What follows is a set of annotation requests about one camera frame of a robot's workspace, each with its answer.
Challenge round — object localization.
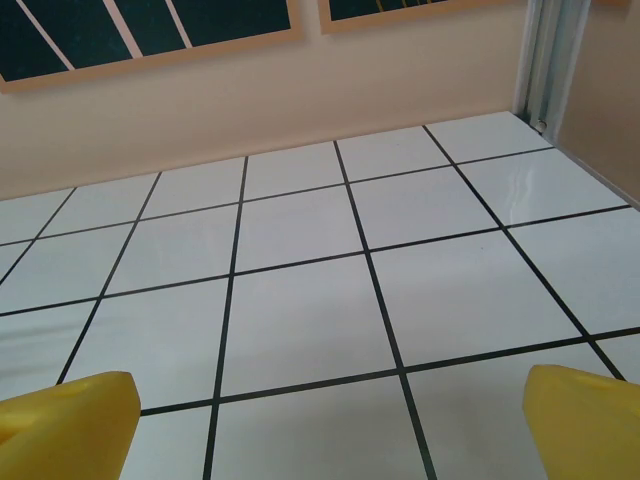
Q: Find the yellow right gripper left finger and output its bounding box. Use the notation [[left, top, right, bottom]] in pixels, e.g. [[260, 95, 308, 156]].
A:
[[0, 370, 143, 480]]

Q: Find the aluminium corner post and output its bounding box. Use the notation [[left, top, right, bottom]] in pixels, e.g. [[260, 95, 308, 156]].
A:
[[510, 0, 587, 135]]

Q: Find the teal panel with gold lines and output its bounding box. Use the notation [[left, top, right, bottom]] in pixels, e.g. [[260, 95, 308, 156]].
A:
[[318, 0, 531, 36]]

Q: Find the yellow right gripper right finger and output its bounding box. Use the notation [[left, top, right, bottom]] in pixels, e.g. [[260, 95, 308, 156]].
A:
[[521, 364, 640, 480]]

